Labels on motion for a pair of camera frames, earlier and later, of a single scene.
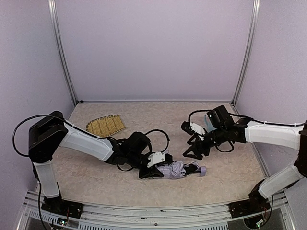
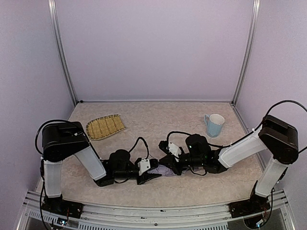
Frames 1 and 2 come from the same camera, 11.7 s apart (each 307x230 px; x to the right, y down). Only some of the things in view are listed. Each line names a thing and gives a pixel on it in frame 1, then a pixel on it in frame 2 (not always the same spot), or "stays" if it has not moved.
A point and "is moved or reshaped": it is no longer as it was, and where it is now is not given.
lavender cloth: (177, 169) is moved or reshaped
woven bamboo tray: (105, 126) stays
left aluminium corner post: (52, 4) stays
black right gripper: (201, 143) to (177, 166)
